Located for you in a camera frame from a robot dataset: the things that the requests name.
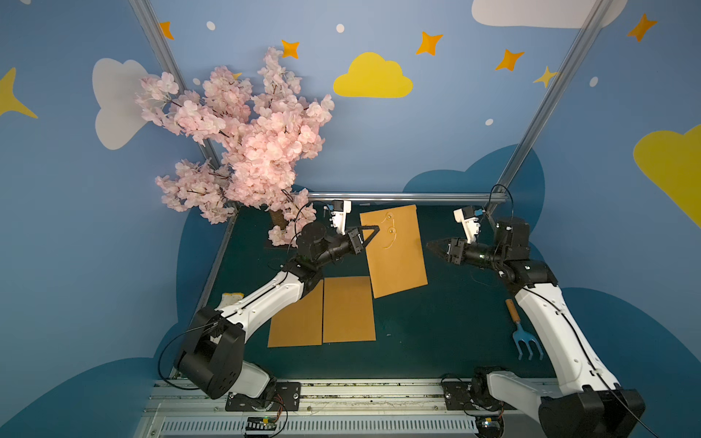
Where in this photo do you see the white work glove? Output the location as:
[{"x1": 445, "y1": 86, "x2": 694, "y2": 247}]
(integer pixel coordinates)
[{"x1": 218, "y1": 293, "x2": 244, "y2": 308}]

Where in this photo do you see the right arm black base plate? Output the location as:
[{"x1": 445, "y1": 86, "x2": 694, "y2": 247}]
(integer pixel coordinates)
[{"x1": 440, "y1": 380, "x2": 515, "y2": 412}]

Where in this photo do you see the pink artificial blossom tree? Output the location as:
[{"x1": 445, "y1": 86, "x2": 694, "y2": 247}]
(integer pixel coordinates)
[{"x1": 135, "y1": 47, "x2": 335, "y2": 246}]

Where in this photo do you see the right round circuit board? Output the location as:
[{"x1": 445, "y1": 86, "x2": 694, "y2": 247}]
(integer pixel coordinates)
[{"x1": 475, "y1": 417, "x2": 504, "y2": 438}]

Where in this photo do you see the left diagonal aluminium bar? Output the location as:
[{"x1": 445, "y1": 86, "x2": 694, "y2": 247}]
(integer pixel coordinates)
[{"x1": 129, "y1": 0, "x2": 223, "y2": 170}]

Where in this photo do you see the back horizontal aluminium bar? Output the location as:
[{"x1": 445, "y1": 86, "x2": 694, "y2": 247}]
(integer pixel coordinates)
[{"x1": 309, "y1": 192, "x2": 510, "y2": 205}]

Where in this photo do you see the right diagonal aluminium bar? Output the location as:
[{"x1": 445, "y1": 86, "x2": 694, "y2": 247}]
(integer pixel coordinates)
[{"x1": 486, "y1": 0, "x2": 614, "y2": 215}]

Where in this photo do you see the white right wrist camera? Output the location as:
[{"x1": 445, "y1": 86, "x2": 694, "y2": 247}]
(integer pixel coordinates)
[{"x1": 454, "y1": 205, "x2": 484, "y2": 244}]

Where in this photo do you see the left green circuit board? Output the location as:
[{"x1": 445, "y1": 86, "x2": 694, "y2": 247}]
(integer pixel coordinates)
[{"x1": 243, "y1": 416, "x2": 279, "y2": 437}]

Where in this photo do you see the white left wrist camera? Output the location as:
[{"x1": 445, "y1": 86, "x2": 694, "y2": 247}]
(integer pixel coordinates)
[{"x1": 326, "y1": 200, "x2": 352, "y2": 235}]

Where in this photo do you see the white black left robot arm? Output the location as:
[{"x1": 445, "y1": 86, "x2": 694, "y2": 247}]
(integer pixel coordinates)
[{"x1": 173, "y1": 222, "x2": 380, "y2": 403}]

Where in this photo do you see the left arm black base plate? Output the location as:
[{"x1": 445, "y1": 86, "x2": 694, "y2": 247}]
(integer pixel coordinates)
[{"x1": 225, "y1": 381, "x2": 301, "y2": 412}]

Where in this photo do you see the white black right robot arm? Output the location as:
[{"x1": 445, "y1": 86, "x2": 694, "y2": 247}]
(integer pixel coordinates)
[{"x1": 427, "y1": 207, "x2": 646, "y2": 437}]

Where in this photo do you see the aluminium front mounting rail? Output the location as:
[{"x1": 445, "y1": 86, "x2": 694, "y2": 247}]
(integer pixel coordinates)
[{"x1": 135, "y1": 375, "x2": 544, "y2": 437}]

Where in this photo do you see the diagonal aluminium bar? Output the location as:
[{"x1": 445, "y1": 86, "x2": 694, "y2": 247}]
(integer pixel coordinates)
[
  {"x1": 129, "y1": 0, "x2": 223, "y2": 170},
  {"x1": 486, "y1": 0, "x2": 614, "y2": 215}
]

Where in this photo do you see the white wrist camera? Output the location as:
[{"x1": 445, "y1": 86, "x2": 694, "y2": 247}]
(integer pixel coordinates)
[
  {"x1": 454, "y1": 205, "x2": 484, "y2": 244},
  {"x1": 326, "y1": 200, "x2": 352, "y2": 235}
]

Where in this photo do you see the left side table rail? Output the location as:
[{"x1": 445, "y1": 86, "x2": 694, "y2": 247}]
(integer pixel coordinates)
[{"x1": 159, "y1": 213, "x2": 234, "y2": 377}]

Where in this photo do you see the white file bag string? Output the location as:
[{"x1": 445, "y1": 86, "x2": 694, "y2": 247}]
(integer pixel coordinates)
[{"x1": 380, "y1": 212, "x2": 398, "y2": 251}]

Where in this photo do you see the kraft paper file bag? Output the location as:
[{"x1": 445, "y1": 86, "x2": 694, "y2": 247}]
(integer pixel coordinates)
[
  {"x1": 322, "y1": 277, "x2": 376, "y2": 343},
  {"x1": 360, "y1": 205, "x2": 428, "y2": 299},
  {"x1": 268, "y1": 280, "x2": 324, "y2": 348}
]

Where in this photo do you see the blue garden fork wooden handle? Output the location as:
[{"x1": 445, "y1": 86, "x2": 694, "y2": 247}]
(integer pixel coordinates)
[{"x1": 505, "y1": 299, "x2": 544, "y2": 361}]

